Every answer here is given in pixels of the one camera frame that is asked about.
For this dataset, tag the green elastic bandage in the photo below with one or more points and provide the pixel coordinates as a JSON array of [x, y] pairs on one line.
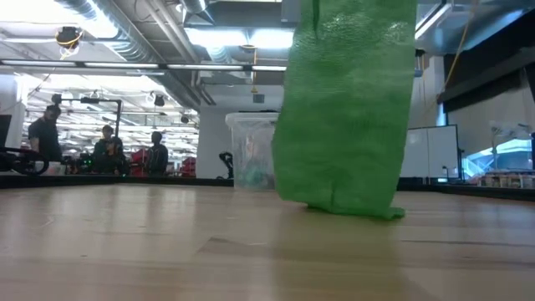
[[347, 125]]

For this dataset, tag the teal bandage roll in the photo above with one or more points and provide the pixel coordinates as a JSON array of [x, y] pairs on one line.
[[257, 177]]

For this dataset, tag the clear plastic storage box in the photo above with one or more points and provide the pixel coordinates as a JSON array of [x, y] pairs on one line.
[[251, 138]]

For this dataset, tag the black chair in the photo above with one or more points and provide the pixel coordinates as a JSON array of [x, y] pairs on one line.
[[227, 161]]

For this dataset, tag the whiteboard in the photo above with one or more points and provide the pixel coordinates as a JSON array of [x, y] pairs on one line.
[[430, 150]]

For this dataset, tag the white plastic bin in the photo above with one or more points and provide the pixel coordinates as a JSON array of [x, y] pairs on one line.
[[54, 168]]

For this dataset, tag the row of snack boxes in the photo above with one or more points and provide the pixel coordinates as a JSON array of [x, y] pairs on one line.
[[505, 180]]

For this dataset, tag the large black panel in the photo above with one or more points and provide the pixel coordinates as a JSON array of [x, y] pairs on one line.
[[493, 62]]

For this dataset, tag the black monitor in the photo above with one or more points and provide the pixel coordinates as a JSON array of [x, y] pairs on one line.
[[5, 129]]

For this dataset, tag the grey wall vent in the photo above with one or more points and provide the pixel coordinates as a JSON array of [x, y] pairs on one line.
[[258, 98]]

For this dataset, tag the black gantry frame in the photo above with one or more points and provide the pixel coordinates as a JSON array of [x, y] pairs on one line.
[[118, 125]]

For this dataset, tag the silver ventilation duct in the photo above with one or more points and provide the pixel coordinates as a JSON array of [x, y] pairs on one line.
[[138, 42]]

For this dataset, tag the black dome security camera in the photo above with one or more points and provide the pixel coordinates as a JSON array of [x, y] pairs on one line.
[[420, 52]]

